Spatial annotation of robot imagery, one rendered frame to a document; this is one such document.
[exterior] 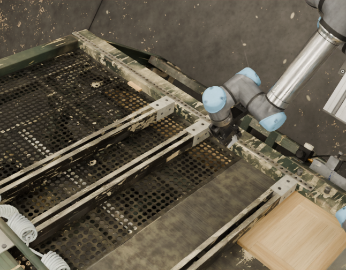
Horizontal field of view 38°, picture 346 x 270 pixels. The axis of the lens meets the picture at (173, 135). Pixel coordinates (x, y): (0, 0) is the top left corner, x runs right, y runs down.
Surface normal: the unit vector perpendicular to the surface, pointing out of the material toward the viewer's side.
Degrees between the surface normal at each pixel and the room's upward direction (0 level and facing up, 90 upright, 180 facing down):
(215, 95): 28
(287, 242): 60
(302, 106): 0
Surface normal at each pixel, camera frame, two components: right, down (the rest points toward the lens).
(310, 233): 0.11, -0.76
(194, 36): -0.54, -0.04
